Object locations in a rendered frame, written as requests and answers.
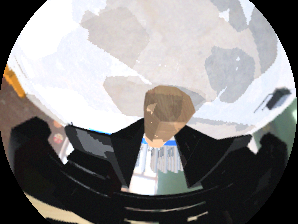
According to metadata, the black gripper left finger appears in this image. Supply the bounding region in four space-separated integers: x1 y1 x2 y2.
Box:
64 117 144 189

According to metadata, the blue taped strip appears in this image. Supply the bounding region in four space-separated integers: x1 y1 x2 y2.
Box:
93 129 177 147

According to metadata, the orange flat bar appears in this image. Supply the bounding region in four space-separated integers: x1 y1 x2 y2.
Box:
5 69 25 99
3 64 12 85

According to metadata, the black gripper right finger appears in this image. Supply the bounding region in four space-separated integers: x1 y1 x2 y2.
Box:
174 125 253 189

